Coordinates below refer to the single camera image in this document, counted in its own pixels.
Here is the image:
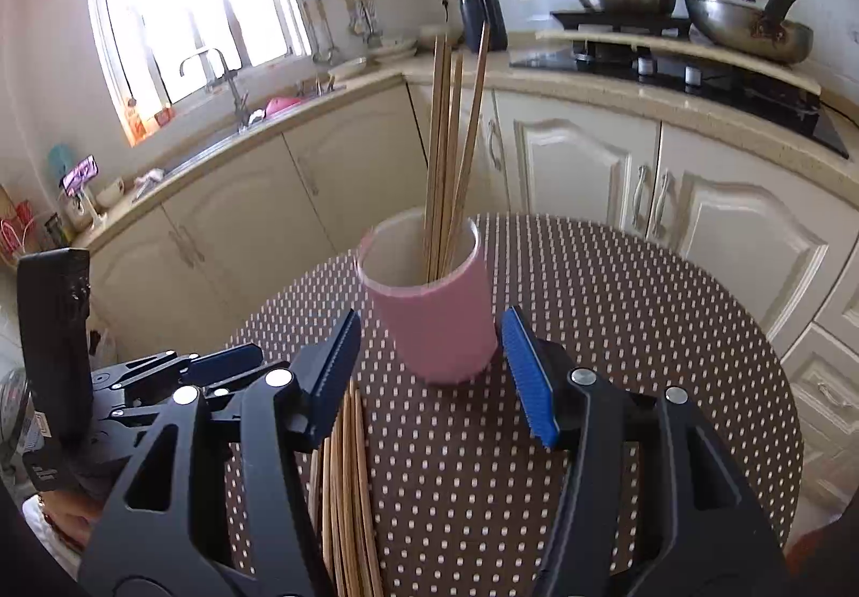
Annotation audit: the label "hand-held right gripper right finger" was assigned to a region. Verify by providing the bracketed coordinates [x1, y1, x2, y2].
[500, 306, 786, 597]

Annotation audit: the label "metal sink faucet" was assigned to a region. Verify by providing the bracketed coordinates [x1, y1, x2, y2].
[179, 48, 266, 132]

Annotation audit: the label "black induction cooker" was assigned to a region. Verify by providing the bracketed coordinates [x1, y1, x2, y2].
[550, 8, 692, 41]

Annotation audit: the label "pink cup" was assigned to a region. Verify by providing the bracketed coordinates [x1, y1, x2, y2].
[355, 208, 501, 384]

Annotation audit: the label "beige stone slab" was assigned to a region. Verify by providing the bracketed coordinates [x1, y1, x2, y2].
[535, 28, 823, 96]

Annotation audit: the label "stainless steel sink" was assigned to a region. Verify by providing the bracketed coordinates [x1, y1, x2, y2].
[130, 80, 350, 202]

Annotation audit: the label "steel wok with black handle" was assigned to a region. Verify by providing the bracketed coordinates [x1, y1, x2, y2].
[683, 0, 816, 65]

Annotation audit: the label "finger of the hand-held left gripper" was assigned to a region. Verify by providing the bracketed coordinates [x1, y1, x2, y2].
[107, 363, 270, 437]
[94, 343, 264, 393]

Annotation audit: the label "black glass gas hob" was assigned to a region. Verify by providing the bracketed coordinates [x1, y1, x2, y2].
[508, 48, 850, 161]

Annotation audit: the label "hanging slotted spatula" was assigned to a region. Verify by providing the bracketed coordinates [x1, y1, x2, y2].
[321, 0, 342, 61]

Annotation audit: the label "dark blue kettle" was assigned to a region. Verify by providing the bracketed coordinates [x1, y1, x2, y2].
[459, 0, 509, 53]

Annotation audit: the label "kitchen window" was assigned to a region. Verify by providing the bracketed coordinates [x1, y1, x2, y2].
[84, 0, 313, 148]

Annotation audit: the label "orange bottle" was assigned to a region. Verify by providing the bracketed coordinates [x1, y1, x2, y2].
[124, 97, 147, 145]

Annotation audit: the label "hanging kitchen utensil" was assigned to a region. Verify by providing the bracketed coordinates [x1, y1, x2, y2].
[359, 0, 385, 48]

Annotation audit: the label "smartphone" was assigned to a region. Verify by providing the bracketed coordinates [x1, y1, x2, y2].
[62, 155, 100, 192]

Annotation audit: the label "brown polka-dot tablecloth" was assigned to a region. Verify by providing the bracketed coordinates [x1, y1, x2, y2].
[224, 213, 804, 597]

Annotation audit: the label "hanging metal ladle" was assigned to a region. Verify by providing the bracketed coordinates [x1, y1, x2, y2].
[305, 0, 331, 65]

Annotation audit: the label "long wooden chopstick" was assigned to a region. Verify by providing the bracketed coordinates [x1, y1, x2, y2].
[424, 37, 444, 282]
[439, 55, 465, 277]
[448, 21, 491, 266]
[433, 35, 453, 282]

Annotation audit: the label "pile of wooden chopsticks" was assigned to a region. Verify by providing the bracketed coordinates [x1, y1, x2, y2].
[309, 378, 385, 597]

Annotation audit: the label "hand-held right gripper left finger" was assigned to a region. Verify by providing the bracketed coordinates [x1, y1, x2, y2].
[81, 308, 363, 597]

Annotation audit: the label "stacked beige bowls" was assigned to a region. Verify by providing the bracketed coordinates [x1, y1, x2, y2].
[417, 23, 464, 51]

